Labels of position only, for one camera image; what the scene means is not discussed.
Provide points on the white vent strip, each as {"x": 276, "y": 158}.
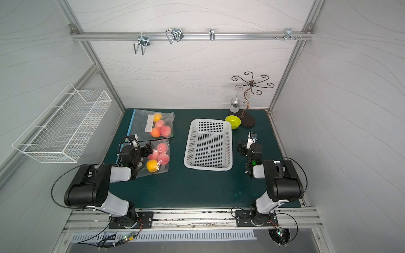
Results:
{"x": 164, "y": 236}

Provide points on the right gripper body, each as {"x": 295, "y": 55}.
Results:
{"x": 243, "y": 148}

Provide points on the orange red peach front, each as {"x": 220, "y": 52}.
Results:
{"x": 156, "y": 132}

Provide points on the aluminium top rail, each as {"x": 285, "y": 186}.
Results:
{"x": 188, "y": 36}

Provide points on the orange yellow peach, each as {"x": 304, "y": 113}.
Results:
{"x": 157, "y": 117}

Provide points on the clear zip-top bag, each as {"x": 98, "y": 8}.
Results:
{"x": 142, "y": 122}
{"x": 144, "y": 158}

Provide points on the brown metal hook stand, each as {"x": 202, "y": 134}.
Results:
{"x": 249, "y": 87}

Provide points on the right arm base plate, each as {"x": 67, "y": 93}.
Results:
{"x": 253, "y": 219}

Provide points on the small metal hook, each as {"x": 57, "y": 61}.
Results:
{"x": 211, "y": 34}

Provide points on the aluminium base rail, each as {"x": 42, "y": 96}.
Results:
{"x": 193, "y": 219}

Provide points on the metal hook right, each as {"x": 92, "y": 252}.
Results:
{"x": 288, "y": 36}

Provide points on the metal double hook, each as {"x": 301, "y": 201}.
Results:
{"x": 142, "y": 44}

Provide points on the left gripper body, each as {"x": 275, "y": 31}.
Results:
{"x": 144, "y": 150}

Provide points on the white plastic perforated basket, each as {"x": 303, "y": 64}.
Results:
{"x": 209, "y": 145}

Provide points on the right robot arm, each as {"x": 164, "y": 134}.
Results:
{"x": 282, "y": 182}

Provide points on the white wire wall basket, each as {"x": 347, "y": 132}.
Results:
{"x": 62, "y": 131}

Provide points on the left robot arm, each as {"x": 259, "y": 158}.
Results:
{"x": 90, "y": 186}

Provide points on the yellow peach back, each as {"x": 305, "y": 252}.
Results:
{"x": 152, "y": 166}

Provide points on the pink peach back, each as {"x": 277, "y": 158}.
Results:
{"x": 154, "y": 156}

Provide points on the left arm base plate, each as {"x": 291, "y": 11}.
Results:
{"x": 144, "y": 219}

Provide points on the metal hook centre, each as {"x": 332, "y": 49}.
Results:
{"x": 174, "y": 34}

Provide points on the green plastic bowl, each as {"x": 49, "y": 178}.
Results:
{"x": 235, "y": 121}

